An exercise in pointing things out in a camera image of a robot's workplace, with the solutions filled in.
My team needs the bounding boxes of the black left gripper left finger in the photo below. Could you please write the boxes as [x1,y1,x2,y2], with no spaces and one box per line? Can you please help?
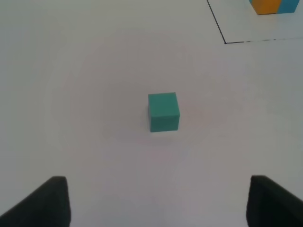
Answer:
[0,176,71,227]

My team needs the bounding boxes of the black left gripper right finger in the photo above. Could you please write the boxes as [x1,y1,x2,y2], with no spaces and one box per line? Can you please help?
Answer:
[246,175,303,227]

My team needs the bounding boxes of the green cube block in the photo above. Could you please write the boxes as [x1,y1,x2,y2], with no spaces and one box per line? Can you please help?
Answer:
[148,92,180,132]

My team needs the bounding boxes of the template orange cube block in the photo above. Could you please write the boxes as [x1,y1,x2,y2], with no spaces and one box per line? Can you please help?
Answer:
[250,0,282,15]

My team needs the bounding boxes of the template blue cube block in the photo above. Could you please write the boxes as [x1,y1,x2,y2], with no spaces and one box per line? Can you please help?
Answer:
[277,0,300,14]

